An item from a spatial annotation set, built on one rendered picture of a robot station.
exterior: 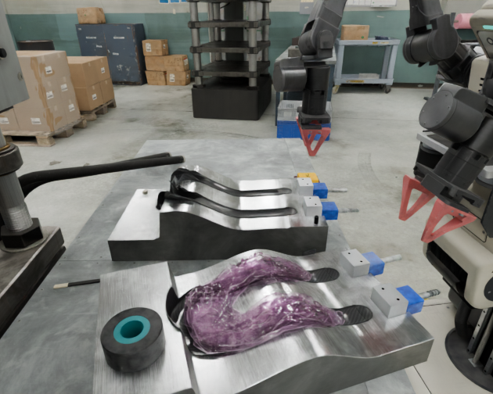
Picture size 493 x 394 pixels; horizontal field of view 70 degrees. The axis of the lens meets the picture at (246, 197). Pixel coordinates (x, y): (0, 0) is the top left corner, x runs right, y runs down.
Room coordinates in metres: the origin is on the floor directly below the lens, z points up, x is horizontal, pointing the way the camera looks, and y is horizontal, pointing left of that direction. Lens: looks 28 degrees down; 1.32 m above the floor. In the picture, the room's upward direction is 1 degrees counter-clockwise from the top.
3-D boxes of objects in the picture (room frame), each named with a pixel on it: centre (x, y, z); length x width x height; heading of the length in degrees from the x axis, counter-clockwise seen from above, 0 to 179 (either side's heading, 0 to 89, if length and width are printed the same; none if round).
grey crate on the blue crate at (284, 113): (4.06, -0.68, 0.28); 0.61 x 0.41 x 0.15; 78
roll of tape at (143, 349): (0.33, 0.15, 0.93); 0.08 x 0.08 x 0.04
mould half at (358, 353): (0.44, -0.02, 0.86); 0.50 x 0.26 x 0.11; 107
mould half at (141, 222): (0.80, 0.07, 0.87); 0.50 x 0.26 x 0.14; 90
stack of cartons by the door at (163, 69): (7.48, 1.55, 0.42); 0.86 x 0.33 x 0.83; 78
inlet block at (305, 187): (0.84, -0.20, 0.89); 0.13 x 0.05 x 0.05; 90
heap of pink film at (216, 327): (0.45, -0.02, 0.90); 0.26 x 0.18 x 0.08; 107
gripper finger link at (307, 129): (0.83, -0.16, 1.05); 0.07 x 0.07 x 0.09; 0
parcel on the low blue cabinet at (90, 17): (7.68, 2.95, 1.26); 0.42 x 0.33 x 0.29; 78
